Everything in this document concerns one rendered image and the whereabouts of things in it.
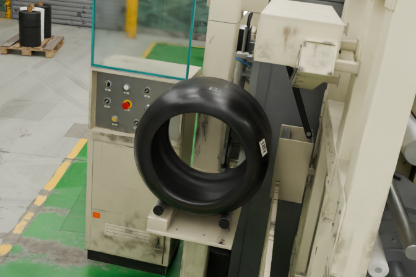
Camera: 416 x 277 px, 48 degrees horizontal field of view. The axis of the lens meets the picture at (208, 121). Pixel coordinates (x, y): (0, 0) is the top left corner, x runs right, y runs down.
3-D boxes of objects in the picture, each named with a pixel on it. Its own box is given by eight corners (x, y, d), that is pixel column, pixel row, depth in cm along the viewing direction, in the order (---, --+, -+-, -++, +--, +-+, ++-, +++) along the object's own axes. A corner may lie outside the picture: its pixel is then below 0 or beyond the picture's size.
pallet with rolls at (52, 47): (19, 40, 870) (18, -2, 844) (64, 43, 882) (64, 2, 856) (0, 54, 758) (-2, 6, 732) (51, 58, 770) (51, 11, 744)
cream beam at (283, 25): (265, 33, 199) (270, -3, 194) (325, 41, 196) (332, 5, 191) (250, 61, 143) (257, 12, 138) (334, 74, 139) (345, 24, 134)
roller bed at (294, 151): (272, 178, 235) (281, 123, 225) (301, 184, 233) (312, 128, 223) (269, 197, 217) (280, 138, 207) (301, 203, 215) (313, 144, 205)
